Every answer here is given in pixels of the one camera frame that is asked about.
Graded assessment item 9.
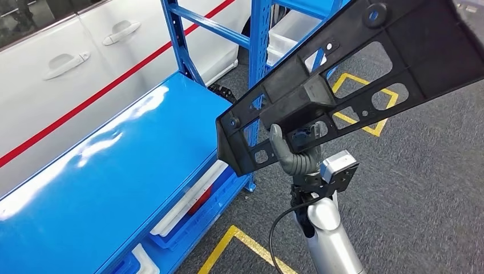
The blue plastic crate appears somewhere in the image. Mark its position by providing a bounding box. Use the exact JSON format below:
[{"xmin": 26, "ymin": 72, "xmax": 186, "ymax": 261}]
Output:
[
  {"xmin": 148, "ymin": 166, "xmax": 245, "ymax": 251},
  {"xmin": 110, "ymin": 252, "xmax": 140, "ymax": 274}
]

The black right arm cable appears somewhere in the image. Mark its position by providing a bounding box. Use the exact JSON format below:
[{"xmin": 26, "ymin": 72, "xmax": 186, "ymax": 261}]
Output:
[{"xmin": 268, "ymin": 198, "xmax": 322, "ymax": 274}]

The blue metal shelf rack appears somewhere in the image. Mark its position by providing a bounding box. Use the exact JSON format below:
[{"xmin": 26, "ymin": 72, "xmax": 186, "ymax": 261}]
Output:
[{"xmin": 0, "ymin": 0, "xmax": 274, "ymax": 274}]

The red plastic item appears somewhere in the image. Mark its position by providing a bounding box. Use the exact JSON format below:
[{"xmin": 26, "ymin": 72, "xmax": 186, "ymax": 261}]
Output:
[{"xmin": 187, "ymin": 185, "xmax": 212, "ymax": 216}]

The black plastic car part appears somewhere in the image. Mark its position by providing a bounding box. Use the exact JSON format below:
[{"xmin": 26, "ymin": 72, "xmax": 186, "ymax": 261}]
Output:
[{"xmin": 216, "ymin": 0, "xmax": 484, "ymax": 178}]

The white car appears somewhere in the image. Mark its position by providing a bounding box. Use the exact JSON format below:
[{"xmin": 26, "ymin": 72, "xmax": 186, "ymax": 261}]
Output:
[{"xmin": 0, "ymin": 0, "xmax": 290, "ymax": 198}]

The white car door handle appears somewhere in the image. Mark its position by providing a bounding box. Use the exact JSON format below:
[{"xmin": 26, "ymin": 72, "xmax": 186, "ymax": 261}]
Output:
[
  {"xmin": 102, "ymin": 21, "xmax": 142, "ymax": 46},
  {"xmin": 42, "ymin": 51, "xmax": 91, "ymax": 81}
]

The red barrier belt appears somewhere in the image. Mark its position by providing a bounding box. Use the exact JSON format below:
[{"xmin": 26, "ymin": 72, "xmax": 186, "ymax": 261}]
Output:
[{"xmin": 0, "ymin": 0, "xmax": 237, "ymax": 170}]

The black cable drag chain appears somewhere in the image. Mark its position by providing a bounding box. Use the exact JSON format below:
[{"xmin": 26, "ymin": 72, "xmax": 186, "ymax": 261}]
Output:
[{"xmin": 207, "ymin": 83, "xmax": 238, "ymax": 104}]

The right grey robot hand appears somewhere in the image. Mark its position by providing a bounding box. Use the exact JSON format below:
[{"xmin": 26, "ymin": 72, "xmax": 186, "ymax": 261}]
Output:
[{"xmin": 269, "ymin": 122, "xmax": 328, "ymax": 167}]

